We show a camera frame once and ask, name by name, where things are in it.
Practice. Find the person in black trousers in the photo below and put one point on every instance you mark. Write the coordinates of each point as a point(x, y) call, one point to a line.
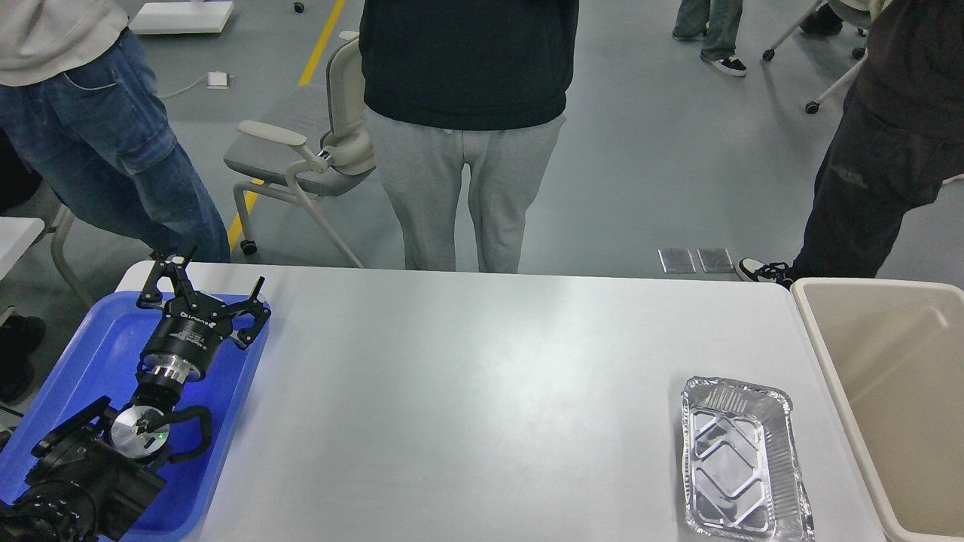
point(899, 139)

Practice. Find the beige plastic bin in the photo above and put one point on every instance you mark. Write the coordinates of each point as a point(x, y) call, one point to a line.
point(891, 353)

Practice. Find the blue plastic tray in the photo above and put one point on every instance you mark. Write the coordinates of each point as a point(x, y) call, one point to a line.
point(101, 361)

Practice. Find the white power adapter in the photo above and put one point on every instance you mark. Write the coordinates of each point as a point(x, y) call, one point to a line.
point(217, 80)

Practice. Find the floor metal plate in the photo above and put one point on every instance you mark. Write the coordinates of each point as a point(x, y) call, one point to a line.
point(677, 261)
point(715, 261)

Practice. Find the black shoe at left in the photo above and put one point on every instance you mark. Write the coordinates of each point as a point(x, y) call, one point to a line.
point(20, 337)

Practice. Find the person in grey sweatpants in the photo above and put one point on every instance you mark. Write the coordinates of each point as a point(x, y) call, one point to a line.
point(465, 86)

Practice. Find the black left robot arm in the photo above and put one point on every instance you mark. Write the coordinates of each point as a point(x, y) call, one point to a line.
point(127, 437)

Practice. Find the person in light trousers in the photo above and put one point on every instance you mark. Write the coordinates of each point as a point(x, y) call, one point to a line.
point(716, 24)

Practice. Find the left floor metal plate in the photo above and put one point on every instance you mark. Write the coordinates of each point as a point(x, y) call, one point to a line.
point(677, 261)

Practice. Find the grey office chair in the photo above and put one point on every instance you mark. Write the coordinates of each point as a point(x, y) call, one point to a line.
point(311, 145)

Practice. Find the white side table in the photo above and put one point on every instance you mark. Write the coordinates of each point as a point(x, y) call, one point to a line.
point(17, 235)

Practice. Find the person in blue jeans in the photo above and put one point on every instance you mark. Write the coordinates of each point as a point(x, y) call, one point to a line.
point(80, 107)

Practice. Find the white flat board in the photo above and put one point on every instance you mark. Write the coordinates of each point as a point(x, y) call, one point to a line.
point(182, 17)

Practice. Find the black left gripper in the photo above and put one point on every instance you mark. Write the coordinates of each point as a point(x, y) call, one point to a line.
point(184, 336)

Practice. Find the right floor metal plate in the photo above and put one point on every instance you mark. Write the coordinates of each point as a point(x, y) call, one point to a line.
point(715, 261)

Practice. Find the aluminium foil tray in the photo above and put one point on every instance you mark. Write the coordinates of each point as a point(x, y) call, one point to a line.
point(740, 471)

